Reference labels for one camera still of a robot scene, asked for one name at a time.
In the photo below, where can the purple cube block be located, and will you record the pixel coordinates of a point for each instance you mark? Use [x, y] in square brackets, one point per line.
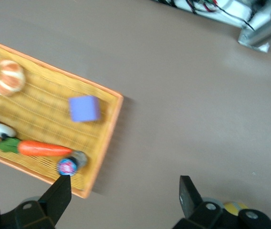
[84, 109]

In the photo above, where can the toy croissant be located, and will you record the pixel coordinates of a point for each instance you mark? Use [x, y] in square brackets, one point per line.
[10, 78]

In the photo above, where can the aluminium post with bracket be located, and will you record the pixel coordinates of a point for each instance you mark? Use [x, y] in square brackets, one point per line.
[263, 33]

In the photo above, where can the small jar purple lid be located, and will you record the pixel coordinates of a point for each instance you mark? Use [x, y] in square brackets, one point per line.
[67, 165]

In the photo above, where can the yellow clear tape roll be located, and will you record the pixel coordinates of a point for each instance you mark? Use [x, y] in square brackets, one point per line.
[234, 208]

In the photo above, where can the orange toy carrot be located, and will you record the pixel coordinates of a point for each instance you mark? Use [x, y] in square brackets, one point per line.
[42, 148]

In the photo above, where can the black white panda toy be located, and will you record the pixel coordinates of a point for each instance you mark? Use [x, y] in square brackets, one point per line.
[0, 130]

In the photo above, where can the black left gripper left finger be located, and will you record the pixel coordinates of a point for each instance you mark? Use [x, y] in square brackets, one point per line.
[57, 198]

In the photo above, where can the yellow woven tray orange rim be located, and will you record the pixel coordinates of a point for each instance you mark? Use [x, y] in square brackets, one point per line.
[42, 112]

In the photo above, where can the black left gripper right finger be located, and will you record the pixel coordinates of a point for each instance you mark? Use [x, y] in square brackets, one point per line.
[188, 198]

